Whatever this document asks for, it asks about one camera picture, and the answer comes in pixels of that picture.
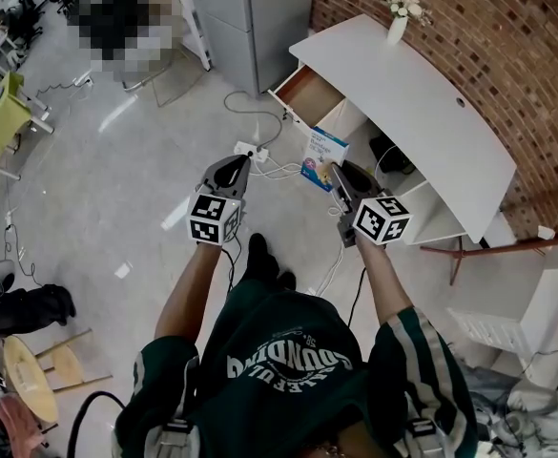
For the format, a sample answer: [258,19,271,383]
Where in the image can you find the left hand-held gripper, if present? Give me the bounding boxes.
[186,152,254,248]

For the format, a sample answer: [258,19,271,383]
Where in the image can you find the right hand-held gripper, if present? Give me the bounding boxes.
[329,159,414,249]

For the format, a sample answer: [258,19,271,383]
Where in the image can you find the small blue white box item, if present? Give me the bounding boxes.
[300,126,351,193]

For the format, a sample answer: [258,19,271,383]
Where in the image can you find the wooden drawer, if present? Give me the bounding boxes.
[267,62,347,129]

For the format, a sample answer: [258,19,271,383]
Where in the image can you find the person's right forearm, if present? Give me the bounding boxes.
[354,235,419,327]

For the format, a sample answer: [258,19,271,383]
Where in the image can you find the person's left forearm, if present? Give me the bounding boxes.
[155,239,228,350]

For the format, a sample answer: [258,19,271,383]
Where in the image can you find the black box under desk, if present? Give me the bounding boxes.
[367,134,414,177]

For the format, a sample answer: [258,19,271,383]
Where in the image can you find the white desk cabinet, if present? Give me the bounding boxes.
[287,13,519,246]

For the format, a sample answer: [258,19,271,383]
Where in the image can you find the person's black shoe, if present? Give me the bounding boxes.
[243,232,299,296]

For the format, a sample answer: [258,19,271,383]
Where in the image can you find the grey metal cabinet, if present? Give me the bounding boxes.
[196,0,319,95]

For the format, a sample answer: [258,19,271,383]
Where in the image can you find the white step ladder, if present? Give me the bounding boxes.
[167,0,213,72]

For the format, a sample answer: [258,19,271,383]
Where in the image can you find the white vase with flowers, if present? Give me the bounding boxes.
[383,0,435,47]

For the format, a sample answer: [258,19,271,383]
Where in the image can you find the brown wooden rack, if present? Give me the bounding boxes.
[420,235,558,286]

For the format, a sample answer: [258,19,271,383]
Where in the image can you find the person's green jersey shirt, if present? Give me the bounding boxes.
[111,278,481,458]

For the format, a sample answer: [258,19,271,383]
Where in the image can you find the white slatted shelf unit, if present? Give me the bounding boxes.
[446,254,558,386]

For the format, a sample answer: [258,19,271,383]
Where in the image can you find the black bag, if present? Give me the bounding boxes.
[0,263,78,339]

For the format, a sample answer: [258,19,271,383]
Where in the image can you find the round wooden stool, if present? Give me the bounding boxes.
[2,327,114,425]

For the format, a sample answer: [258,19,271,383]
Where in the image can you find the grey cloth pile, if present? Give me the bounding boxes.
[471,364,558,458]

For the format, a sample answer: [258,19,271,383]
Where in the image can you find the white power cables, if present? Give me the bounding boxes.
[248,154,309,181]

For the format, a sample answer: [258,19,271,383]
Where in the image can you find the grey floor cable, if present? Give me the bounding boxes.
[223,90,290,151]

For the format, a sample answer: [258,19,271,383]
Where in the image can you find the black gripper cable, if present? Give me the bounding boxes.
[219,233,244,296]
[346,265,368,327]

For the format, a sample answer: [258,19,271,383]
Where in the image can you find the thick black hose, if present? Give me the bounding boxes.
[67,390,128,458]

